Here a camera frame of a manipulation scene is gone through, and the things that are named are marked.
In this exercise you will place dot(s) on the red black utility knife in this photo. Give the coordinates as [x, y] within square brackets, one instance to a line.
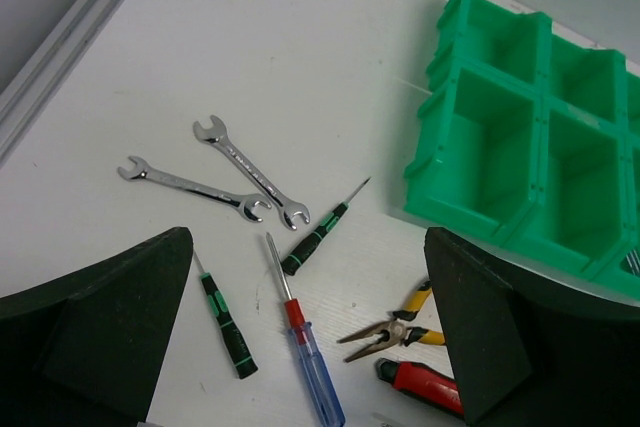
[421, 382]

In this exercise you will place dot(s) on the aluminium front rail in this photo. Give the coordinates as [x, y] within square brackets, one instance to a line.
[28, 94]

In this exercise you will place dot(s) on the silver open-end wrench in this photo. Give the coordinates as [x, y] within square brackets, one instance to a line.
[216, 135]
[244, 204]

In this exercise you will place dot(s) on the blue red handle screwdriver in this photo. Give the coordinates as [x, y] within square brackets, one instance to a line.
[313, 367]

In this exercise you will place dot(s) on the yellow handle needle-nose pliers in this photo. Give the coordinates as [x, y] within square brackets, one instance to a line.
[396, 330]

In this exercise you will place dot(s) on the green six-compartment bin tray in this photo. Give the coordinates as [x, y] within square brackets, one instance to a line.
[530, 142]

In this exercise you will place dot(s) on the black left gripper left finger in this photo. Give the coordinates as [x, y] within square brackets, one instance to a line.
[87, 348]

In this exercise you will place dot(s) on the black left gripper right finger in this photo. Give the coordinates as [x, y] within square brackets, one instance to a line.
[526, 350]

